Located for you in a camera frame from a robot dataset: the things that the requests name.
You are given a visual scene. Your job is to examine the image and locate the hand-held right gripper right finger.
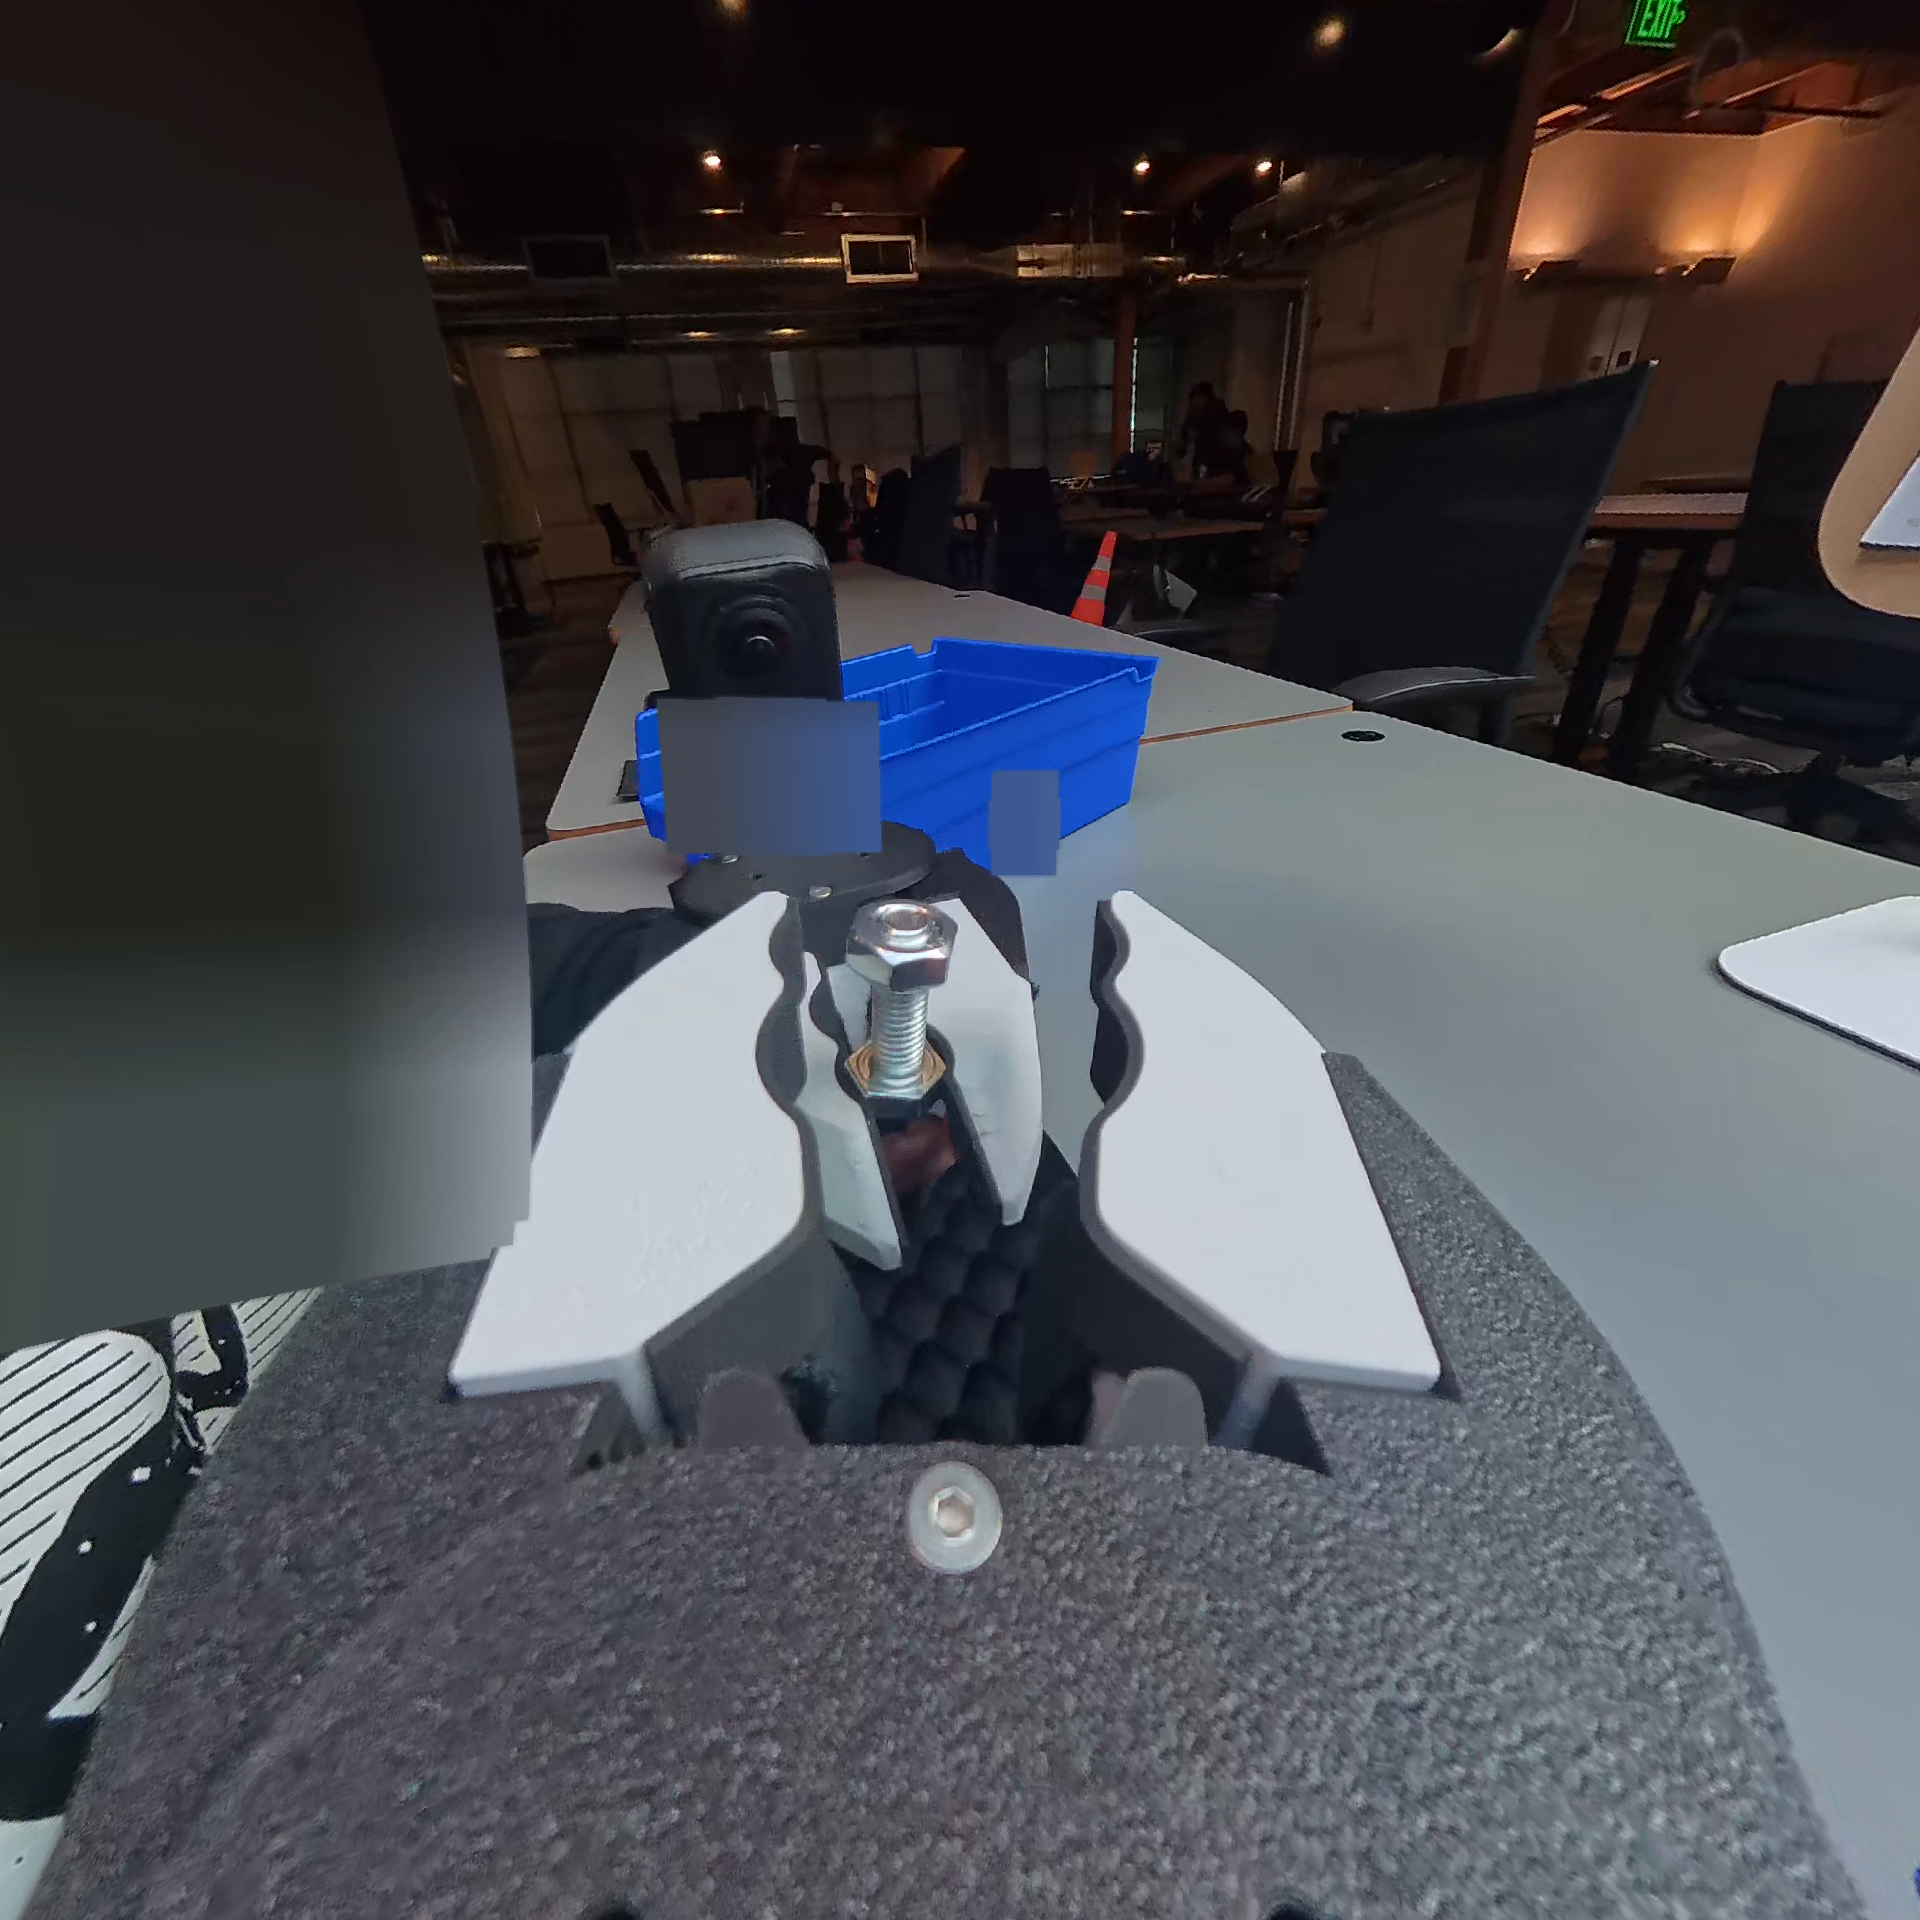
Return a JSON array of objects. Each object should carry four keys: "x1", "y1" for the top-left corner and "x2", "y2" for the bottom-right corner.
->
[{"x1": 1073, "y1": 889, "x2": 1445, "y2": 1454}]

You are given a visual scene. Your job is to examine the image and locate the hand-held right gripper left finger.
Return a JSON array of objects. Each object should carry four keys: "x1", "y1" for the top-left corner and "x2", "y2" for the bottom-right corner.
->
[{"x1": 445, "y1": 889, "x2": 843, "y2": 1454}]

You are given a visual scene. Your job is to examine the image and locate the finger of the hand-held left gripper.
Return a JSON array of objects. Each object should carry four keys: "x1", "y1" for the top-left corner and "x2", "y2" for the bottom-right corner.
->
[
  {"x1": 795, "y1": 960, "x2": 909, "y2": 1273},
  {"x1": 930, "y1": 904, "x2": 1046, "y2": 1230}
]

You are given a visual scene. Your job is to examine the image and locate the steel hex bolt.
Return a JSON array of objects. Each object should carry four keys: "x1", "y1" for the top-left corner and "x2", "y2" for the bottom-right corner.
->
[{"x1": 843, "y1": 983, "x2": 951, "y2": 1103}]

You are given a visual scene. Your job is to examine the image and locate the blue plastic bin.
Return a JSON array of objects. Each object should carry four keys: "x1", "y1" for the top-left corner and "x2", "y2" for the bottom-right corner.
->
[{"x1": 633, "y1": 637, "x2": 1161, "y2": 876}]

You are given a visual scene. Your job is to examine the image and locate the person's patterned trousers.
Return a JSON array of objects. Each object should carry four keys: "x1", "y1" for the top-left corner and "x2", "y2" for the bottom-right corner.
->
[{"x1": 0, "y1": 1286, "x2": 323, "y2": 1825}]

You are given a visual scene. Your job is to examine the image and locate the black mesh office chair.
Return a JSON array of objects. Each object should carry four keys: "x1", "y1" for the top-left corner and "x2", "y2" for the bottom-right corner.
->
[
  {"x1": 1664, "y1": 378, "x2": 1920, "y2": 841},
  {"x1": 1265, "y1": 358, "x2": 1659, "y2": 744}
]

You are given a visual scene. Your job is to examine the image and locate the wooden top desk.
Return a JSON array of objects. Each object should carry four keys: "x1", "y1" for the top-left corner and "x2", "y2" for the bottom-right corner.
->
[{"x1": 1589, "y1": 484, "x2": 1749, "y2": 765}]

